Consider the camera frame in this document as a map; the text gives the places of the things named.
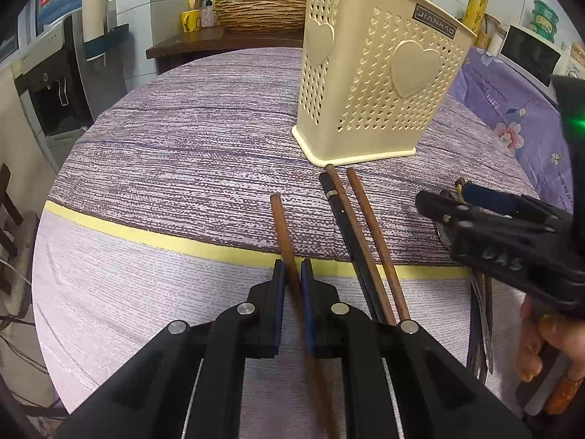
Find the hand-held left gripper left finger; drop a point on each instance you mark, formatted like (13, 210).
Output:
(278, 311)

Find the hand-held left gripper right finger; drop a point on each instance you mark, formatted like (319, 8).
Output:
(307, 311)

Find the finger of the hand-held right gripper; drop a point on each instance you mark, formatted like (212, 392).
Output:
(491, 197)
(443, 210)

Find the brown wooden chopstick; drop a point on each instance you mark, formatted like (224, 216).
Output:
(359, 238)
(375, 238)
(281, 224)

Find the metal fork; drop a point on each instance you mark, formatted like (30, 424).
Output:
(476, 329)

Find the black chopstick with metal band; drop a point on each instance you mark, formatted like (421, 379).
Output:
(340, 219)

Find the cream plastic utensil holder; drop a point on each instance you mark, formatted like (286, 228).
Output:
(365, 100)

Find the person's right hand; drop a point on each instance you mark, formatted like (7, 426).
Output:
(530, 347)

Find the purple floral cloth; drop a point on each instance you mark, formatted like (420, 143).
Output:
(512, 96)

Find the white microwave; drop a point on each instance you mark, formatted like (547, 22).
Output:
(525, 52)

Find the stack of green bowls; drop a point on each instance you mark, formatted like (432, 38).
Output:
(545, 20)

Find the yellow patterned roll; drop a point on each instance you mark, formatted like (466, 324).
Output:
(474, 9)

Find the purple striped tablecloth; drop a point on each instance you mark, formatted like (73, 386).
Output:
(183, 146)

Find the wicker basket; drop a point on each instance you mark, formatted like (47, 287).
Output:
(260, 13)

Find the dark wooden side table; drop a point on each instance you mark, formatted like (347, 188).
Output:
(192, 45)

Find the dark wooden chair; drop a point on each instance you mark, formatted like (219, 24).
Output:
(7, 219)

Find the yellow cup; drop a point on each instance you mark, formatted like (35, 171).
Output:
(190, 20)

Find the water dispenser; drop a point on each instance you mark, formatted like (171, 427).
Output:
(50, 91)

